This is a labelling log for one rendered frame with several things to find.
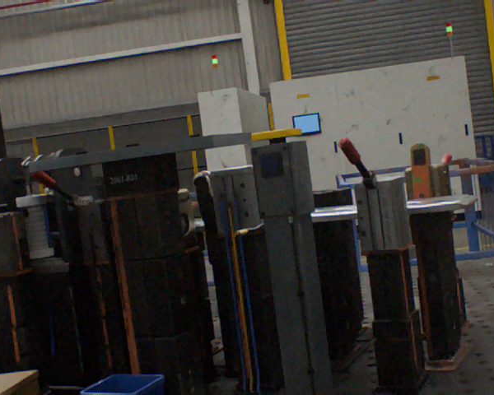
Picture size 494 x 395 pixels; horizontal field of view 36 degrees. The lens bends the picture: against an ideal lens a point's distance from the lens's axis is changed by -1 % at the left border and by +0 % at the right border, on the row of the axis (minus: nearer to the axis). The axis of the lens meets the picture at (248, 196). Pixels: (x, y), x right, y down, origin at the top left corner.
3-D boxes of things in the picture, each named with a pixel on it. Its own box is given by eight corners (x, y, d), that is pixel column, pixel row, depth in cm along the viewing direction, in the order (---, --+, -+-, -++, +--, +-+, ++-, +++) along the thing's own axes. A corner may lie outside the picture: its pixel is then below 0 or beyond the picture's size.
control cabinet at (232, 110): (248, 228, 1210) (228, 73, 1198) (281, 224, 1201) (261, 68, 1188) (216, 249, 975) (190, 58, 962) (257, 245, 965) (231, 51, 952)
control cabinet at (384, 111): (289, 241, 961) (263, 46, 948) (291, 236, 1014) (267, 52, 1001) (483, 218, 933) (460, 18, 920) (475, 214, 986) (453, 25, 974)
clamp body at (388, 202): (438, 377, 134) (414, 173, 132) (423, 398, 124) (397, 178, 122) (385, 376, 138) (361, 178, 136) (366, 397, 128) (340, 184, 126)
